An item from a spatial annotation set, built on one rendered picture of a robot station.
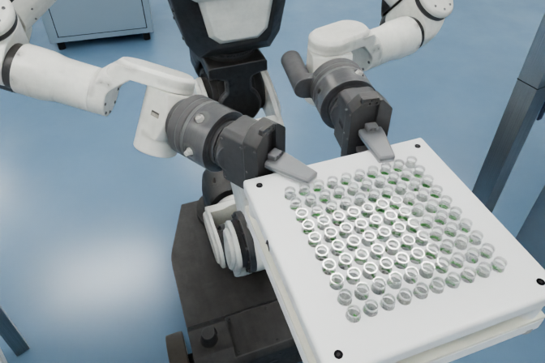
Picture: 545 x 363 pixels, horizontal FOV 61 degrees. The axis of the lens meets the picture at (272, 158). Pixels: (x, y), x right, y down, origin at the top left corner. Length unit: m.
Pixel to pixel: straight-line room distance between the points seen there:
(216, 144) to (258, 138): 0.07
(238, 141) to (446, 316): 0.29
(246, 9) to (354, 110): 0.39
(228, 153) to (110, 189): 1.53
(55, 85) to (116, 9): 2.37
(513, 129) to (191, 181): 1.26
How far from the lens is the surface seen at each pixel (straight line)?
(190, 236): 1.60
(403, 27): 0.88
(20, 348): 1.71
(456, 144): 2.35
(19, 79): 0.72
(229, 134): 0.57
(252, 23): 0.93
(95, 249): 1.88
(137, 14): 3.07
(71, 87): 0.69
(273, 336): 1.36
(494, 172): 1.51
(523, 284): 0.52
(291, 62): 0.76
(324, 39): 0.75
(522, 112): 1.38
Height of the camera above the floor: 1.39
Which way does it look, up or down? 41 degrees down
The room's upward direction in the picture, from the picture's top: straight up
